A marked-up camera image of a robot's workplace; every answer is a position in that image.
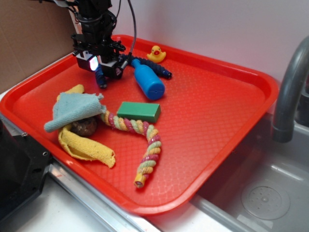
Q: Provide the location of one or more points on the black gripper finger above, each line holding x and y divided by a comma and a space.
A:
112, 67
87, 61

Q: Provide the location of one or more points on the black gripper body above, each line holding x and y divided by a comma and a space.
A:
96, 36

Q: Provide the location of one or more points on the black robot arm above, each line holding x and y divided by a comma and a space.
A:
86, 8

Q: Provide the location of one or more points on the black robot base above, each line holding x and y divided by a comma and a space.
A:
23, 166

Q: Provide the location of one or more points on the blue plastic bottle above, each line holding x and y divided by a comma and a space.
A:
149, 82

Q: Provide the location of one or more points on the yellow rubber duck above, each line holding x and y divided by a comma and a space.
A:
156, 54

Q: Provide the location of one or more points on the light blue cloth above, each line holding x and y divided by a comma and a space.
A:
74, 107

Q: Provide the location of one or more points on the green rectangular block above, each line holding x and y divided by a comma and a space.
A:
149, 112

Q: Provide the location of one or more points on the brown cardboard panel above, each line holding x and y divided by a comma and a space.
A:
33, 35

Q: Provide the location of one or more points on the brown round ball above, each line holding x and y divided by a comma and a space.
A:
84, 127

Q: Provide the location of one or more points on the red plastic tray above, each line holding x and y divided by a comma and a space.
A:
207, 109

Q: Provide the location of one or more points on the grey faucet spout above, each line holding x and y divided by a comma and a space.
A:
293, 101

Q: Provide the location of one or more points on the grey sink basin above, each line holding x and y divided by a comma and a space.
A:
259, 159

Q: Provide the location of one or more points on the sink drain cover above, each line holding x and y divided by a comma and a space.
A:
265, 202

